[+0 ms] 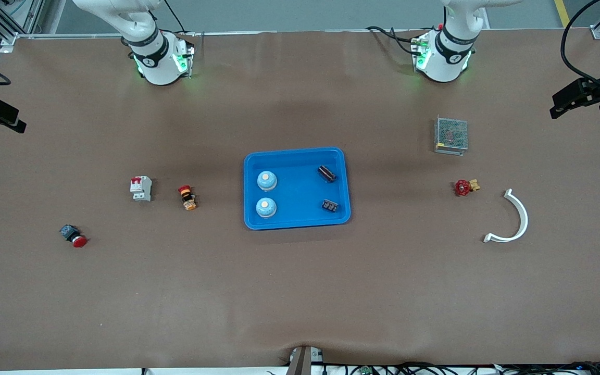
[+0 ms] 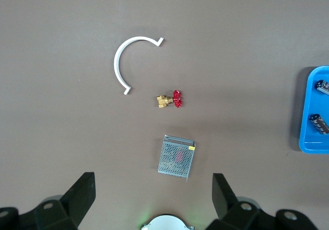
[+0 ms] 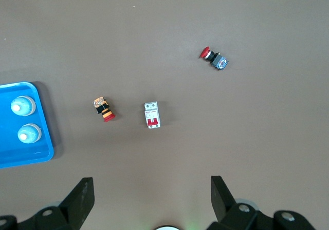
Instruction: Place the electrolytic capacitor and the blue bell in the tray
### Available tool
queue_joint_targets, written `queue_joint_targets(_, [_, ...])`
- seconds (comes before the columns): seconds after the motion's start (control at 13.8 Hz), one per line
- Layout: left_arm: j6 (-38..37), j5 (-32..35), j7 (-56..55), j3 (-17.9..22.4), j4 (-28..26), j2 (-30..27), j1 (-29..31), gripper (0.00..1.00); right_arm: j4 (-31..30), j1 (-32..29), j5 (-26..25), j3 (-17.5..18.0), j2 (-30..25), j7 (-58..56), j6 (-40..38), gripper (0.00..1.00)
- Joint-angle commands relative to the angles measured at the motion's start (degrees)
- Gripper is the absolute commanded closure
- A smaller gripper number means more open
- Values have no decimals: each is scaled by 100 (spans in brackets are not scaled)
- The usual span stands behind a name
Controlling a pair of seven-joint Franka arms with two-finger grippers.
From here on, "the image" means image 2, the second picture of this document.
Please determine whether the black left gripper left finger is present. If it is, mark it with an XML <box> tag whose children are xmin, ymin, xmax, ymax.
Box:
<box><xmin>0</xmin><ymin>172</ymin><xmax>96</xmax><ymax>230</ymax></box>

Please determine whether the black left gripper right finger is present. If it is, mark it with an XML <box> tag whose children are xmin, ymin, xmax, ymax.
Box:
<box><xmin>207</xmin><ymin>173</ymin><xmax>319</xmax><ymax>230</ymax></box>

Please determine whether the dark electrolytic capacitor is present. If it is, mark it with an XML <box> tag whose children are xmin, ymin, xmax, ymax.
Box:
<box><xmin>308</xmin><ymin>113</ymin><xmax>329</xmax><ymax>135</ymax></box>

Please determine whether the small dark relay block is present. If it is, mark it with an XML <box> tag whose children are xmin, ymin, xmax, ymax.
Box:
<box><xmin>315</xmin><ymin>79</ymin><xmax>329</xmax><ymax>96</ymax></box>

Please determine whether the blue plastic tray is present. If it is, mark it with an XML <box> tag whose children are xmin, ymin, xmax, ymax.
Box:
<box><xmin>298</xmin><ymin>65</ymin><xmax>329</xmax><ymax>155</ymax></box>

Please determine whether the metal mesh power supply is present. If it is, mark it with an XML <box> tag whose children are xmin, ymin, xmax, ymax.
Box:
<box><xmin>157</xmin><ymin>135</ymin><xmax>196</xmax><ymax>182</ymax></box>

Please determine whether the brown table mat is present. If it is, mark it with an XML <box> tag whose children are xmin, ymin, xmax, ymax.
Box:
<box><xmin>0</xmin><ymin>0</ymin><xmax>329</xmax><ymax>230</ymax></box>

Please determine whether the brass valve red handwheel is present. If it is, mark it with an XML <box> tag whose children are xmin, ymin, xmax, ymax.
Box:
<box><xmin>156</xmin><ymin>89</ymin><xmax>185</xmax><ymax>109</ymax></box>

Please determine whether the white curved plastic bracket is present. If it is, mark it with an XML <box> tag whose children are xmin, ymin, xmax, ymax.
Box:
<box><xmin>114</xmin><ymin>36</ymin><xmax>165</xmax><ymax>95</ymax></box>

